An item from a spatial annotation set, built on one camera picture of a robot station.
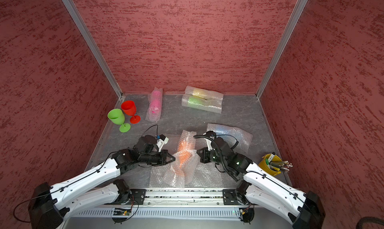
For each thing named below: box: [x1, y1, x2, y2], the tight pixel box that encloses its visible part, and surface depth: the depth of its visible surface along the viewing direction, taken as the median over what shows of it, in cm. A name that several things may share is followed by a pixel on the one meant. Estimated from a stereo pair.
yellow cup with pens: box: [258, 152, 293, 176], surface depth 78 cm
